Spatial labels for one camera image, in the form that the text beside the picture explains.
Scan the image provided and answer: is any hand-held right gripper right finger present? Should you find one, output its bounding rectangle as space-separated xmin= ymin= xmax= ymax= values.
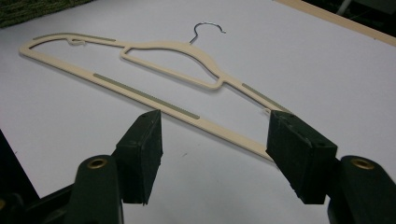
xmin=265 ymin=110 xmax=396 ymax=224

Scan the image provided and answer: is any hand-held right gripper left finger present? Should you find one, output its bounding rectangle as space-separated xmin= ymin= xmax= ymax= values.
xmin=64 ymin=109 xmax=163 ymax=224

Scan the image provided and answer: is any beige plastic clothes hanger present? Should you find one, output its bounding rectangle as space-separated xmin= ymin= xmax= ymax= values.
xmin=19 ymin=21 xmax=292 ymax=162

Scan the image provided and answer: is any dark green knitted cloth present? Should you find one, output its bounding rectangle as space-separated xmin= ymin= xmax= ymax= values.
xmin=0 ymin=0 xmax=94 ymax=29

